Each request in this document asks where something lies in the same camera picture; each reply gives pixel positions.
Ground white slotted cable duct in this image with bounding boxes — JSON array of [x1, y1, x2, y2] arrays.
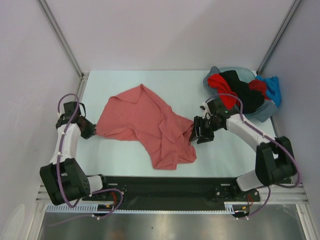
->
[[46, 201, 251, 215]]

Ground aluminium front frame rail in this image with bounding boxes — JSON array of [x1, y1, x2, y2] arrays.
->
[[35, 184, 309, 205]]

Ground pink t shirt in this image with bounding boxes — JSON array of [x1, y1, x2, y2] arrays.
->
[[95, 84, 197, 170]]

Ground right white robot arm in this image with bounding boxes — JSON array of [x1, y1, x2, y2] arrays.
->
[[189, 98, 298, 201]]

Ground left aluminium corner post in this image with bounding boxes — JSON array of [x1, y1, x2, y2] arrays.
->
[[36, 0, 85, 80]]

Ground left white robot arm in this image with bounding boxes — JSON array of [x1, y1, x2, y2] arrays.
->
[[39, 101, 111, 206]]

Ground right aluminium corner post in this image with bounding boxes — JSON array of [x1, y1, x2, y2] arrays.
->
[[256, 0, 304, 75]]

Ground black t shirt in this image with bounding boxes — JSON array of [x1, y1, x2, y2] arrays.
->
[[220, 70, 265, 114]]

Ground dark red t shirt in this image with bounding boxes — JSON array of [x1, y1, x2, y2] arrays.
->
[[248, 79, 269, 100]]

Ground aluminium corner post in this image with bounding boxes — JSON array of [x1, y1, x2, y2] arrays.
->
[[256, 0, 304, 75], [36, 0, 85, 80]]

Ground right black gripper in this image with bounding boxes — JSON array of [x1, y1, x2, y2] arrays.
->
[[188, 115, 222, 144]]

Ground bright red t shirt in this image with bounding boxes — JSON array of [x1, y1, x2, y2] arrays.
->
[[206, 73, 239, 110]]

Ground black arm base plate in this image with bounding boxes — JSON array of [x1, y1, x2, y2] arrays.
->
[[79, 175, 265, 211]]

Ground grey blue t shirt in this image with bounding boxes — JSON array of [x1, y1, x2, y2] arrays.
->
[[203, 82, 278, 123]]

